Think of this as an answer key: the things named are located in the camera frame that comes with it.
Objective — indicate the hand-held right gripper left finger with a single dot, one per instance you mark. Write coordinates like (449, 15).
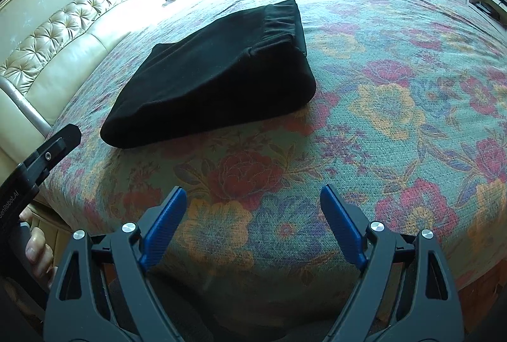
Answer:
(166, 227)

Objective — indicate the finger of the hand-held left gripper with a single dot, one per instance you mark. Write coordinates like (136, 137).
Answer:
(55, 148)

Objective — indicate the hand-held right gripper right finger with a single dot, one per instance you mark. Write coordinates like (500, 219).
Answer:
(342, 225)

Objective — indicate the black pants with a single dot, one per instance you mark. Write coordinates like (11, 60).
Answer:
(206, 80)

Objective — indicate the person's left hand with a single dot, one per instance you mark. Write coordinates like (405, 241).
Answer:
(39, 251)

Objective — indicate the cream tufted headboard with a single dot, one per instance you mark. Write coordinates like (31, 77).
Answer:
(67, 45)

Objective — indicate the floral bedspread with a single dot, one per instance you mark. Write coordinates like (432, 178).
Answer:
(396, 108)

